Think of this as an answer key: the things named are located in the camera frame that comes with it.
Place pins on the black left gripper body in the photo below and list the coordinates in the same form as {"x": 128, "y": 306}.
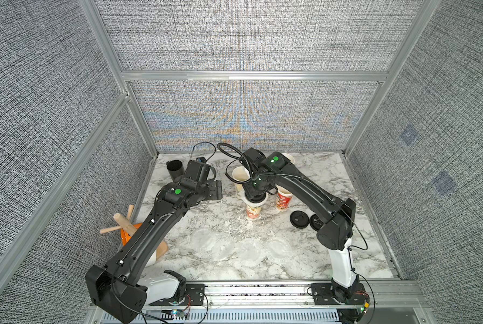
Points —
{"x": 216, "y": 190}

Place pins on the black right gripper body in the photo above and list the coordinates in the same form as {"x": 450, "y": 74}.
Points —
{"x": 255, "y": 196}

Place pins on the black plastic cup lid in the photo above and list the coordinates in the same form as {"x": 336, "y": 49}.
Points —
{"x": 316, "y": 223}
{"x": 299, "y": 219}
{"x": 259, "y": 198}

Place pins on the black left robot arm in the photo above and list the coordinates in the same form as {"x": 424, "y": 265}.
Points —
{"x": 114, "y": 286}

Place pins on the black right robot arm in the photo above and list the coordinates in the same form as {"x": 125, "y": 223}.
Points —
{"x": 276, "y": 163}

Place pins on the red milk tea paper cup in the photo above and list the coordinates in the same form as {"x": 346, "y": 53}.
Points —
{"x": 283, "y": 198}

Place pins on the back left paper cup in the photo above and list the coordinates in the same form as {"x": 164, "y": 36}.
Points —
{"x": 240, "y": 174}

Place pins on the back right paper cup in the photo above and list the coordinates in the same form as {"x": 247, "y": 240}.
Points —
{"x": 289, "y": 157}

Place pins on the black cylindrical cup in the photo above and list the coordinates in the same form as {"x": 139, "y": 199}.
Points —
{"x": 175, "y": 169}

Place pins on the wooden mug tree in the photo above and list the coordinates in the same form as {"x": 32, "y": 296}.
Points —
{"x": 126, "y": 224}

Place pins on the orange mug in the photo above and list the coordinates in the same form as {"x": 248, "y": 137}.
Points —
{"x": 125, "y": 237}

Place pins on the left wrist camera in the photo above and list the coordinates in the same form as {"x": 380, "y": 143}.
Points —
{"x": 199, "y": 170}

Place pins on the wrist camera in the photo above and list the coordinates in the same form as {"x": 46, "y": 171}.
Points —
{"x": 251, "y": 159}
{"x": 199, "y": 170}

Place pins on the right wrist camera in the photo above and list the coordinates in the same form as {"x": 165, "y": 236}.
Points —
{"x": 251, "y": 159}

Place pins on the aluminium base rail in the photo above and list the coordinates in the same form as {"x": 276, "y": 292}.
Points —
{"x": 391, "y": 301}

